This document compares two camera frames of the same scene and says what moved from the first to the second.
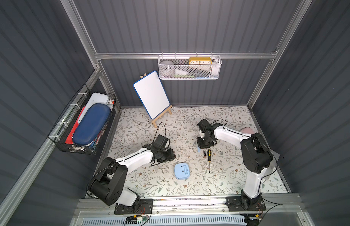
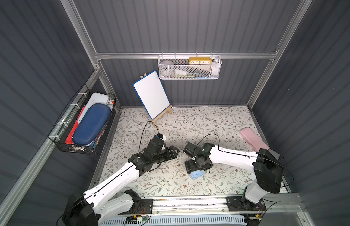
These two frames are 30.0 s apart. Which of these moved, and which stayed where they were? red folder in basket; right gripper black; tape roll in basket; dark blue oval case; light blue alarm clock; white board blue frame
Moved: light blue alarm clock; right gripper black
Stayed: white board blue frame; red folder in basket; dark blue oval case; tape roll in basket
